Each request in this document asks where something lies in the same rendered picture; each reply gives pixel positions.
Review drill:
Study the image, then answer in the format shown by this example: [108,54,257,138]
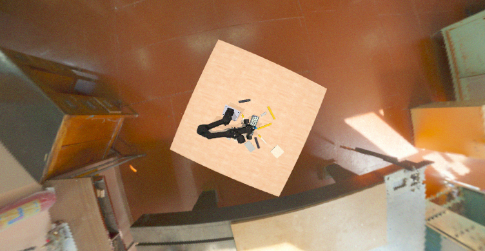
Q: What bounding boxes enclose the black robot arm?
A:
[197,108,253,144]

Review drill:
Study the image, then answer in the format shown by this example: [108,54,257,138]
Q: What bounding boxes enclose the cream flat rectangular slab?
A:
[270,145,284,158]

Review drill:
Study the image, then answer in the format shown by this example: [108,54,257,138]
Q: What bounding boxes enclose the grey keyboard with white letter keys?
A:
[250,115,259,126]

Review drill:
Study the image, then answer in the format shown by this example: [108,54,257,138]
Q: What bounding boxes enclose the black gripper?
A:
[241,119,252,140]

